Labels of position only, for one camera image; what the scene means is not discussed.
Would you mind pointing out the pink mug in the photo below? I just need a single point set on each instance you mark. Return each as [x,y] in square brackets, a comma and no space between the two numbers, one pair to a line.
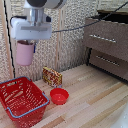
[24,53]

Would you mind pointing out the brown drawer cabinet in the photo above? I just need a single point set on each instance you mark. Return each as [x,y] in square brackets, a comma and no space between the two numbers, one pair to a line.
[108,45]

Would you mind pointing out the red bowl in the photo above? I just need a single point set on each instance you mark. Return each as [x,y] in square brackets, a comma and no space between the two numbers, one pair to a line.
[59,96]

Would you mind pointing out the red plastic shopping basket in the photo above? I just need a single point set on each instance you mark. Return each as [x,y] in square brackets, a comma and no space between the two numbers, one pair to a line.
[21,100]

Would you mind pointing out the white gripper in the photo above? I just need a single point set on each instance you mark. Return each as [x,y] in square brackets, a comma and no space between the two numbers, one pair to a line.
[30,30]

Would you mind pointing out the red yellow patterned box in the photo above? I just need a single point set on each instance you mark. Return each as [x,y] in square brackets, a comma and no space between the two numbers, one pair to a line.
[52,76]

